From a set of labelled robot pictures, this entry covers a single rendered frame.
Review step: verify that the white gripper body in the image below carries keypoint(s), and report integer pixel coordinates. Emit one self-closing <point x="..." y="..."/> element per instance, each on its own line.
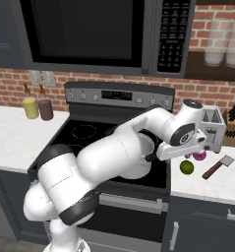
<point x="178" y="151"/>

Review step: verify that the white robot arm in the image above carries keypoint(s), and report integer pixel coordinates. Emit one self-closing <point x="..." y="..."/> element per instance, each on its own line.
<point x="99" y="157"/>

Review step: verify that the white metal pot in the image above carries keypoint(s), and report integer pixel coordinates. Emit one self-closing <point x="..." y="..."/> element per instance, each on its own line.
<point x="145" y="164"/>

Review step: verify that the green lime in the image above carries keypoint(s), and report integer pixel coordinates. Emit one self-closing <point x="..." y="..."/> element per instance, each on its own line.
<point x="187" y="167"/>

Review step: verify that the purple onion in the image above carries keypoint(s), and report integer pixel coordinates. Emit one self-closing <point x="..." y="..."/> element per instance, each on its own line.
<point x="200" y="155"/>

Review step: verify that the silver toaster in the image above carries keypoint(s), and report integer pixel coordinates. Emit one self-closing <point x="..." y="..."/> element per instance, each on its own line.
<point x="215" y="131"/>

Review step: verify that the silver stove knob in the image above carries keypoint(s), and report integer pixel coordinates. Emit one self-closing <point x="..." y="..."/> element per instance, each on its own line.
<point x="95" y="97"/>
<point x="139" y="100"/>
<point x="152" y="101"/>
<point x="166" y="103"/>
<point x="83" y="97"/>
<point x="70" y="96"/>

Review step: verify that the dark grey drawer front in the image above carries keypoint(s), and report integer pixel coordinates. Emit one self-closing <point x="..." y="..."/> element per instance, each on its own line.
<point x="204" y="206"/>

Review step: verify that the black and grey stove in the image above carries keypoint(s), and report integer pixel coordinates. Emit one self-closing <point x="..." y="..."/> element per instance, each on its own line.
<point x="86" y="131"/>

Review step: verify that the dark grey cupboard door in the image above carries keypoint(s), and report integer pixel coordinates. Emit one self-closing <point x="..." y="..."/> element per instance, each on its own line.
<point x="207" y="233"/>
<point x="11" y="206"/>

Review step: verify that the dark red sauce bottle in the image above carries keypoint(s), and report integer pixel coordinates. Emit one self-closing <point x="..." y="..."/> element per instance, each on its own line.
<point x="45" y="109"/>

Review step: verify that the yellow sauce bottle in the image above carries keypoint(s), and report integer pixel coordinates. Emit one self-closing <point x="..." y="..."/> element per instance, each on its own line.
<point x="31" y="108"/>

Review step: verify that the black and grey microwave oven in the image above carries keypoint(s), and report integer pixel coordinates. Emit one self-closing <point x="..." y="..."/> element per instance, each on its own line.
<point x="89" y="32"/>

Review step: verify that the dark wooden wall shelf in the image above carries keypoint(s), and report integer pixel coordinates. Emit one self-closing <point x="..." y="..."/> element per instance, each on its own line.
<point x="214" y="70"/>

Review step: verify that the grey wall socket plate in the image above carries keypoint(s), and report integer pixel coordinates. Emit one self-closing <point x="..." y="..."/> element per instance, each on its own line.
<point x="48" y="78"/>
<point x="34" y="78"/>

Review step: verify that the dark grey wall cupboard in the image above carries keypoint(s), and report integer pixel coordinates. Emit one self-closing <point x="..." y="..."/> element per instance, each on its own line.
<point x="6" y="32"/>

